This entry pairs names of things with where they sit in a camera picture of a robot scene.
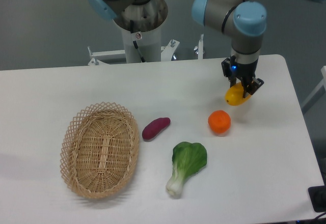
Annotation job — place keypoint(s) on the green bok choy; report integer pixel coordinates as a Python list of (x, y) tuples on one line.
[(187, 160)]

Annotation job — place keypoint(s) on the white furniture leg right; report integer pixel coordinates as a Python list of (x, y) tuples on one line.
[(315, 94)]

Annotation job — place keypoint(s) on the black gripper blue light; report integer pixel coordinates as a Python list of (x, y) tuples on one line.
[(234, 70)]

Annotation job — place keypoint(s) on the black device at table edge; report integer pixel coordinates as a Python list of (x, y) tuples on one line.
[(317, 197)]

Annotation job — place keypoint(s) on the white metal base frame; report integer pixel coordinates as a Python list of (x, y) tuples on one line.
[(167, 53)]

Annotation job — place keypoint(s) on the woven wicker basket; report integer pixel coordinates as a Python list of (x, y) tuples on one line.
[(100, 150)]

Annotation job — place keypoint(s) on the purple sweet potato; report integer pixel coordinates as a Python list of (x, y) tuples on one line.
[(155, 127)]

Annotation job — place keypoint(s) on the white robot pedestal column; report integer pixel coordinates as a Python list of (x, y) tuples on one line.
[(142, 46)]

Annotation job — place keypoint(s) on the orange fruit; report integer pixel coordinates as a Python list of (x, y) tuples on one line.
[(219, 121)]

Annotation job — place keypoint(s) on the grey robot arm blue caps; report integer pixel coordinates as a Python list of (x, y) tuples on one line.
[(244, 21)]

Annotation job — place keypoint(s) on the yellow mango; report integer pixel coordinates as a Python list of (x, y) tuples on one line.
[(234, 95)]

